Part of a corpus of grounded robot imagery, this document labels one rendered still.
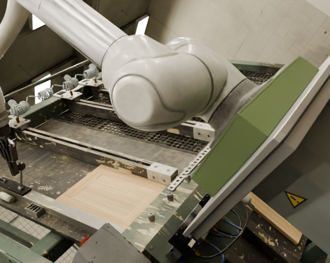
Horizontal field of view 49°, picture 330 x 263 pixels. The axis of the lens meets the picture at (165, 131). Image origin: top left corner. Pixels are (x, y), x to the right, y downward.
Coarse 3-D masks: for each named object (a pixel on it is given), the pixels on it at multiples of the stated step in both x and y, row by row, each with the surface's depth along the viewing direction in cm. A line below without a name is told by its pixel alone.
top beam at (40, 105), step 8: (80, 88) 248; (88, 88) 254; (80, 96) 249; (88, 96) 256; (40, 104) 228; (48, 104) 227; (56, 104) 233; (64, 104) 238; (32, 112) 219; (40, 112) 223; (48, 112) 228; (56, 112) 234; (32, 120) 219; (40, 120) 224; (48, 120) 230
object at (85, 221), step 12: (12, 192) 158; (36, 192) 155; (36, 204) 150; (48, 204) 147; (60, 204) 146; (60, 216) 143; (72, 216) 139; (84, 216) 138; (84, 228) 136; (96, 228) 132; (120, 228) 131
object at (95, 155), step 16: (16, 128) 199; (32, 128) 204; (32, 144) 202; (48, 144) 193; (64, 144) 184; (80, 144) 183; (96, 160) 175; (112, 160) 168; (128, 160) 168; (144, 160) 164; (144, 176) 161; (160, 176) 155
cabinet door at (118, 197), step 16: (96, 176) 165; (112, 176) 164; (128, 176) 163; (80, 192) 156; (96, 192) 155; (112, 192) 154; (128, 192) 153; (144, 192) 152; (160, 192) 150; (80, 208) 146; (96, 208) 145; (112, 208) 145; (128, 208) 144; (144, 208) 142; (128, 224) 135
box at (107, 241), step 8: (104, 224) 99; (96, 232) 97; (104, 232) 97; (112, 232) 98; (88, 240) 94; (96, 240) 95; (104, 240) 95; (112, 240) 96; (120, 240) 97; (80, 248) 92; (88, 248) 92; (96, 248) 93; (104, 248) 94; (112, 248) 95; (120, 248) 96; (128, 248) 96; (136, 248) 97; (80, 256) 92; (88, 256) 91; (96, 256) 92; (104, 256) 93; (112, 256) 93; (120, 256) 94; (128, 256) 95; (136, 256) 96; (144, 256) 97
